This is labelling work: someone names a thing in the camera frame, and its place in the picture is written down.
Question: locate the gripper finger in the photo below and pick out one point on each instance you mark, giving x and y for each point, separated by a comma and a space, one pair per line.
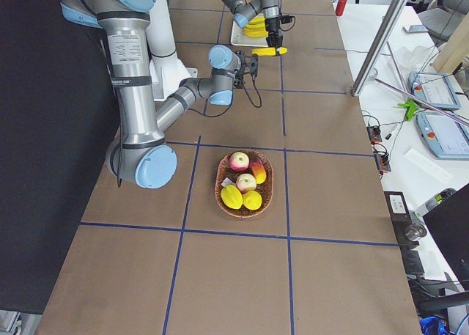
238, 82

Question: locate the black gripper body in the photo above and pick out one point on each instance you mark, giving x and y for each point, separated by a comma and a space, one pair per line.
238, 79
272, 29

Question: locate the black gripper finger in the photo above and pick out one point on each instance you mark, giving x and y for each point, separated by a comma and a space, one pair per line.
275, 40

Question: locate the yellow banana moved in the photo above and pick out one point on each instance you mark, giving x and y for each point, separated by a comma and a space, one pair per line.
253, 28
258, 19

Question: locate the yellow banana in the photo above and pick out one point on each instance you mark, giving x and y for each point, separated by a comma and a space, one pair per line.
255, 33
269, 51

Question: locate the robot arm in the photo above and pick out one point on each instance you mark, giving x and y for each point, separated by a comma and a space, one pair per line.
133, 28
244, 11

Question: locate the brown wicker basket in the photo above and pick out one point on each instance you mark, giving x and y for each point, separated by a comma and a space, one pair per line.
226, 176

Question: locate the white rectangular bear tray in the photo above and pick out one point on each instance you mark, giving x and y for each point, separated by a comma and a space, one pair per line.
239, 39

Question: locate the red apple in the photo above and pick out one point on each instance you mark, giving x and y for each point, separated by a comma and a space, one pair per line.
239, 161

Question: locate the orange fruit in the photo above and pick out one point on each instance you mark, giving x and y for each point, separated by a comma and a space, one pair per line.
257, 169

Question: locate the pink white peach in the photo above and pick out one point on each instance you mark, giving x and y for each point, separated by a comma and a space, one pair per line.
246, 182

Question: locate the yellow starfruit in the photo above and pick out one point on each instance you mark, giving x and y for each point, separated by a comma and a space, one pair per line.
232, 197

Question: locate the yellow lemon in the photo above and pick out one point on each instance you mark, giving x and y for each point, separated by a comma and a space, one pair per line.
252, 200

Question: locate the teach pendant far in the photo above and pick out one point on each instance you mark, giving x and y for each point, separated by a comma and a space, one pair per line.
435, 89

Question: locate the teach pendant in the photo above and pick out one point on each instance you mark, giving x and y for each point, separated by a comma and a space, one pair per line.
445, 138
435, 89

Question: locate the teach pendant near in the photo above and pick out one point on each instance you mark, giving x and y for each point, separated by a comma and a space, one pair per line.
445, 138

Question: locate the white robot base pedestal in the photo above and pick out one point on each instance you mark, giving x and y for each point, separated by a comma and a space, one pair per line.
166, 69

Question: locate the aluminium frame post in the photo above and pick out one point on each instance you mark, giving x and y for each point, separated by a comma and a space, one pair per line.
386, 27

